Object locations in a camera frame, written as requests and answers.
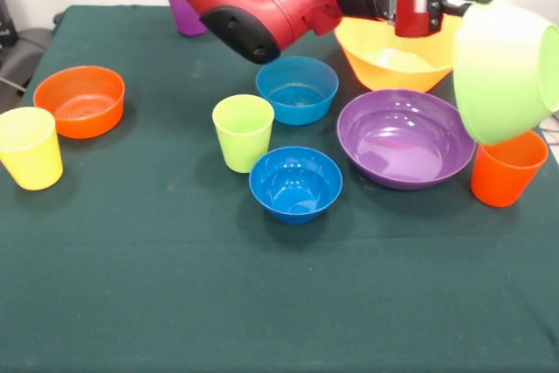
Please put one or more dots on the green bowl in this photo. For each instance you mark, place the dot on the green bowl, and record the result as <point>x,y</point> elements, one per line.
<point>498,84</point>

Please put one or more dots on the large yellow-orange bowl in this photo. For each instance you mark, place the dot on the large yellow-orange bowl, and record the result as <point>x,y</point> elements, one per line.
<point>393,67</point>

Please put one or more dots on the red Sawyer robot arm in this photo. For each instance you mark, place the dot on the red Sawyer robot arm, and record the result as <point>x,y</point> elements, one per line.
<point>279,2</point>

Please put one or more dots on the purple bowl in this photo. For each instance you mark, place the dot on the purple bowl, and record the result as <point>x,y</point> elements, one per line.
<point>402,141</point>

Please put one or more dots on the orange cup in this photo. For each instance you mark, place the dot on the orange cup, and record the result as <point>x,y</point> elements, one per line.
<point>502,176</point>

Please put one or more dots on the light blue bowl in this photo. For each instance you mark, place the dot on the light blue bowl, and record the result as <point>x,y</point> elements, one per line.
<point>297,89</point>

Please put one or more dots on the dark blue bowl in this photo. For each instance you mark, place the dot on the dark blue bowl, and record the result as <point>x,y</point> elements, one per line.
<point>294,189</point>

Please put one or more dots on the green cup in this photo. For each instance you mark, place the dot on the green cup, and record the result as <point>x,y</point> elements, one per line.
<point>242,141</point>

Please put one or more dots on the purple cup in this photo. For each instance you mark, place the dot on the purple cup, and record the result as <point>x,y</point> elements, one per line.
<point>185,19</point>

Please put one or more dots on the dark green tablecloth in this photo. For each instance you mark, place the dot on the dark green tablecloth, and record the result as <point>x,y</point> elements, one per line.
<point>279,294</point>

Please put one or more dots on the orange bowl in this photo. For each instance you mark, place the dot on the orange bowl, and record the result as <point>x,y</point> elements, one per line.
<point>78,98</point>

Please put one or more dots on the yellow cup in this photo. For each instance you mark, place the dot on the yellow cup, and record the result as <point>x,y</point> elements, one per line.
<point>30,154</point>

